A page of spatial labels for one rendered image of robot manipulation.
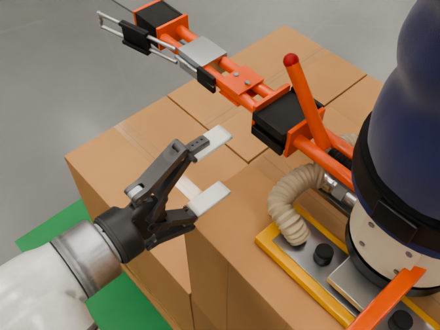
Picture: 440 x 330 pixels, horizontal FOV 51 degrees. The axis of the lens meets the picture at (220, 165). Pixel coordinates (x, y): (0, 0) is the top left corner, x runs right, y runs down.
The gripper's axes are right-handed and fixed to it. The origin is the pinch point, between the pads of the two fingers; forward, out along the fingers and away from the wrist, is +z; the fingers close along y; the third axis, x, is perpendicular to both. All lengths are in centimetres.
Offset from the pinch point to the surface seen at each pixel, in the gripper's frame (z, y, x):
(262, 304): -5.3, 15.8, 16.3
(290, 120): 13.3, -2.1, 1.9
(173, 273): -4, 53, -13
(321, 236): 8.0, 10.2, 15.8
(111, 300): -15, 108, -42
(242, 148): 37, 53, -32
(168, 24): 13.9, -2.8, -30.4
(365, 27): 188, 107, -83
